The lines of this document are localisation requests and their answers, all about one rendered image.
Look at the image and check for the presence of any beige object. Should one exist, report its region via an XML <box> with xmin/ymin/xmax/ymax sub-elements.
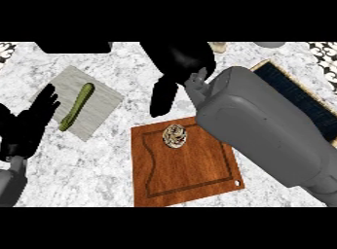
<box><xmin>206</xmin><ymin>42</ymin><xmax>229</xmax><ymax>54</ymax></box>

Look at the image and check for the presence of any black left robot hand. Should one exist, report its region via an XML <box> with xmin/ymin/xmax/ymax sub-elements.
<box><xmin>0</xmin><ymin>83</ymin><xmax>62</xmax><ymax>163</ymax></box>

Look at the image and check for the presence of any green cucumber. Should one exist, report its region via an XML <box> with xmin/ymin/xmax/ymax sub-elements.
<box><xmin>57</xmin><ymin>82</ymin><xmax>96</xmax><ymax>132</ymax></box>

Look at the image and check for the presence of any pale grey round object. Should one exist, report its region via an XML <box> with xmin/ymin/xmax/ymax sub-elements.
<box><xmin>252</xmin><ymin>42</ymin><xmax>288</xmax><ymax>50</ymax></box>

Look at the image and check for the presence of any brown wooden cutting board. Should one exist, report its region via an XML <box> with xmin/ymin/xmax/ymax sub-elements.
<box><xmin>130</xmin><ymin>116</ymin><xmax>246</xmax><ymax>208</ymax></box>

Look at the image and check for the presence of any dark basket with tan rim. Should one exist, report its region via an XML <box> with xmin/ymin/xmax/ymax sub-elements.
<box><xmin>249</xmin><ymin>58</ymin><xmax>337</xmax><ymax>148</ymax></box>

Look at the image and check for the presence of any pale grey placemat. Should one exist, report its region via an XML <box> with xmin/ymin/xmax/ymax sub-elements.
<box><xmin>29</xmin><ymin>65</ymin><xmax>125</xmax><ymax>143</ymax></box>

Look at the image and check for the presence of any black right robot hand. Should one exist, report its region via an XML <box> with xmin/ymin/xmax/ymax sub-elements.
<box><xmin>139</xmin><ymin>42</ymin><xmax>217</xmax><ymax>119</ymax></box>

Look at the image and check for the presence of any black appliance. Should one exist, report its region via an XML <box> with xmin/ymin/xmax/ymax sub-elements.
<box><xmin>32</xmin><ymin>42</ymin><xmax>113</xmax><ymax>54</ymax></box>

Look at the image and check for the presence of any swirled frosting cupcake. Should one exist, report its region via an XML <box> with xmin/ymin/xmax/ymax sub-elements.
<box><xmin>161</xmin><ymin>124</ymin><xmax>189</xmax><ymax>150</ymax></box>

